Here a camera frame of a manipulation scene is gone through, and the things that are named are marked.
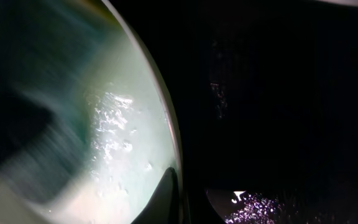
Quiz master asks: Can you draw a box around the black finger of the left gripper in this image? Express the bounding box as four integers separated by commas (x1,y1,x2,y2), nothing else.
0,95,52,165

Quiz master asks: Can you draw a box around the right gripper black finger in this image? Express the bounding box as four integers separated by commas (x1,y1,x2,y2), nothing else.
131,167,180,224

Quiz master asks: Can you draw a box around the mint green plate with stain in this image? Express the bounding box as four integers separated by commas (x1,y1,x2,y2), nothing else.
0,1,182,223

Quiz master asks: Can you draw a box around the yellow green sponge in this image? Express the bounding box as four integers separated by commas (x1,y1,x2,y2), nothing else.
0,0,124,203

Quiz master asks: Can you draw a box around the black round tray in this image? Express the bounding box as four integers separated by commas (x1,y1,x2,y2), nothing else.
113,1,358,223

